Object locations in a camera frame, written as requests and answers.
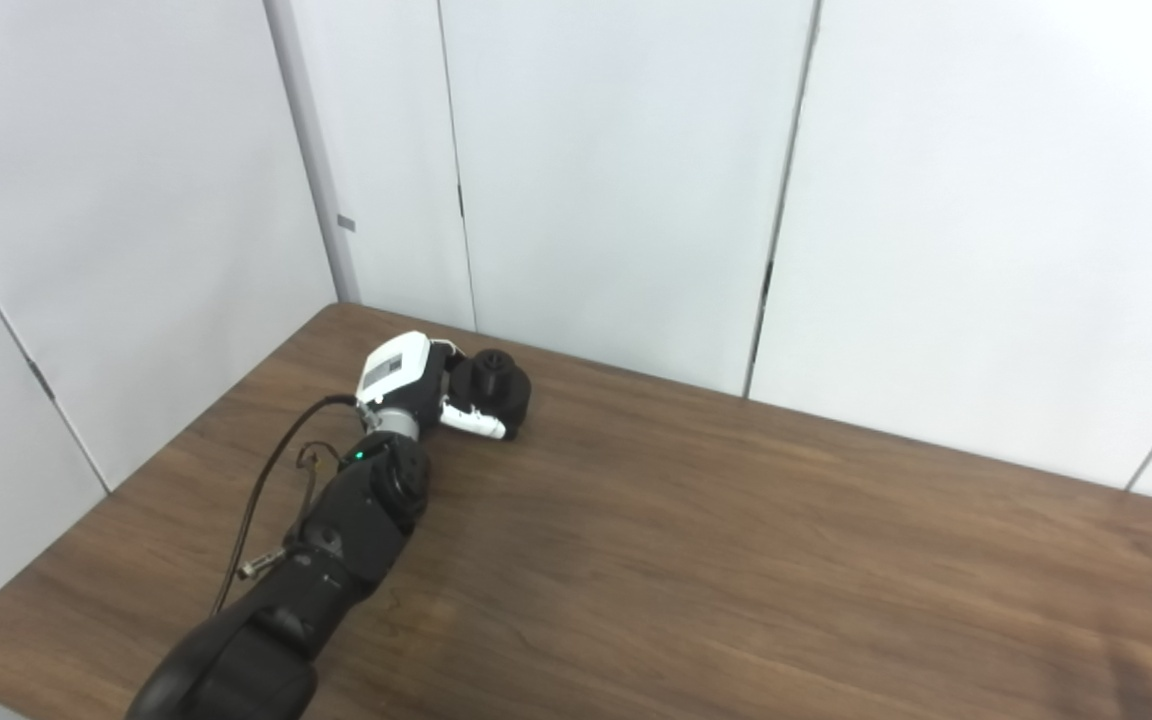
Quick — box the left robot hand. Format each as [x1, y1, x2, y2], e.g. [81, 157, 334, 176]
[354, 331, 509, 441]

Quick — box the round black stepped part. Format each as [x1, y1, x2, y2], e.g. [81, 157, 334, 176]
[451, 348, 533, 441]

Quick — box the thin left wrist wire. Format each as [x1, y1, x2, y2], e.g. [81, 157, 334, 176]
[294, 443, 344, 506]

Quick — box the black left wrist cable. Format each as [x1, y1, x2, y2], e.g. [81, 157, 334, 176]
[211, 394, 362, 616]

